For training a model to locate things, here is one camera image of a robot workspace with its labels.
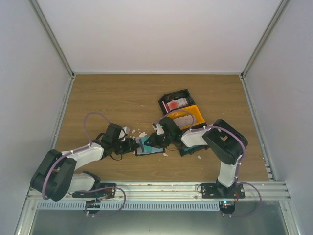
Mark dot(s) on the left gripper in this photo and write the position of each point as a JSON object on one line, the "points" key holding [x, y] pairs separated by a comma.
{"points": [[129, 147]]}

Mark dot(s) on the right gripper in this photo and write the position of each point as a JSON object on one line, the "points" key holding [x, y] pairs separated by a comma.
{"points": [[154, 141]]}

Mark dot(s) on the teal credit card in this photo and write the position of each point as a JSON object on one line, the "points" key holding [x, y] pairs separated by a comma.
{"points": [[147, 149]]}

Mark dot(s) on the black leather card holder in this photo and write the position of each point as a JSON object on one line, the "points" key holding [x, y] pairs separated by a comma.
{"points": [[137, 141]]}

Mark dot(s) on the red white cards stack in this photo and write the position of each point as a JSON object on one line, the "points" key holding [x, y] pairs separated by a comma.
{"points": [[175, 104]]}

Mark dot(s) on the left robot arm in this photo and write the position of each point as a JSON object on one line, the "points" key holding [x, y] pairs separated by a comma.
{"points": [[55, 177]]}

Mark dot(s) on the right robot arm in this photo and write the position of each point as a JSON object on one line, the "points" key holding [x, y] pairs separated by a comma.
{"points": [[225, 142]]}

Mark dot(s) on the teal cards stack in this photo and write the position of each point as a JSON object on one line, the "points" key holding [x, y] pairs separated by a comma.
{"points": [[189, 149]]}

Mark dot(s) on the white pink cards stack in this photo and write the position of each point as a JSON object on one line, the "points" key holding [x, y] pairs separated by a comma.
{"points": [[184, 121]]}

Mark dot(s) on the black bin right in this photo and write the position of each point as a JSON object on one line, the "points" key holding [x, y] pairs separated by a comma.
{"points": [[193, 141]]}

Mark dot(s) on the black bin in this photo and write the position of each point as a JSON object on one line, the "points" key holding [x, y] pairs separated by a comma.
{"points": [[193, 141], [173, 96]]}

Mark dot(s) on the orange bin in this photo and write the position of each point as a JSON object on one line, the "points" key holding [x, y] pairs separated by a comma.
{"points": [[191, 110]]}

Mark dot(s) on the black bin left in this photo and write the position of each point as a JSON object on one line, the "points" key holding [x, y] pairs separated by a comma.
{"points": [[173, 96]]}

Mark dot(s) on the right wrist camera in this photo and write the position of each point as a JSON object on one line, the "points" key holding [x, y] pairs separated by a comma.
{"points": [[158, 128]]}

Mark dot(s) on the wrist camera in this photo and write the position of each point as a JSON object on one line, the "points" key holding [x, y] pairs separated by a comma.
{"points": [[158, 128], [124, 132]]}

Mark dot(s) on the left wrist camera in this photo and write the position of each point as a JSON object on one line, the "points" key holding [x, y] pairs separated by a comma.
{"points": [[124, 132]]}

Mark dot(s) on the aluminium front rail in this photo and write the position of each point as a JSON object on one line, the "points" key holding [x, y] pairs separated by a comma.
{"points": [[190, 191]]}

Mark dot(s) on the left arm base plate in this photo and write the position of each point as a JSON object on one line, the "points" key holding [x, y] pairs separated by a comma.
{"points": [[105, 193]]}

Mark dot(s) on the grey cable duct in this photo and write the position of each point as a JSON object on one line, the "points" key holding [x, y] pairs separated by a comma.
{"points": [[132, 205]]}

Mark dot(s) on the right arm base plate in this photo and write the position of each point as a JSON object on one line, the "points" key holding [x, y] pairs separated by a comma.
{"points": [[212, 190]]}

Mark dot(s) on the left frame post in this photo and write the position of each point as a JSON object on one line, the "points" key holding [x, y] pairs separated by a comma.
{"points": [[44, 22]]}

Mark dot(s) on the frame post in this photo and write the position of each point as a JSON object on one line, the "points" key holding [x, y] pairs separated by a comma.
{"points": [[44, 22], [267, 32]]}

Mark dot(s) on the right frame post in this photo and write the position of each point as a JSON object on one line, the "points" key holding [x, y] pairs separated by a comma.
{"points": [[267, 32]]}

